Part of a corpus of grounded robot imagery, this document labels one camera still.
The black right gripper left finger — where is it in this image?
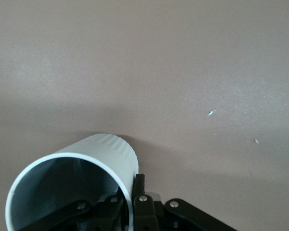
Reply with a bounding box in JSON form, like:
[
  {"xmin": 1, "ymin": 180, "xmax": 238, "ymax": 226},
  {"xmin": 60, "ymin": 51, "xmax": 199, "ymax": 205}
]
[{"xmin": 21, "ymin": 194, "xmax": 125, "ymax": 231}]

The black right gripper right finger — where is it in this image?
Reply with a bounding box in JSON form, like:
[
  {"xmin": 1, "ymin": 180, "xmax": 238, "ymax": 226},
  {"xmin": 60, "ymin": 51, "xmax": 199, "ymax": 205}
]
[{"xmin": 132, "ymin": 174, "xmax": 236, "ymax": 231}]

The white mug with HOME print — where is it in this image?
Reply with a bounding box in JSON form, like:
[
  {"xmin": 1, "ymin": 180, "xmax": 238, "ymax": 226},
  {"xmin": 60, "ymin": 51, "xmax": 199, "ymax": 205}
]
[{"xmin": 5, "ymin": 132, "xmax": 138, "ymax": 231}]

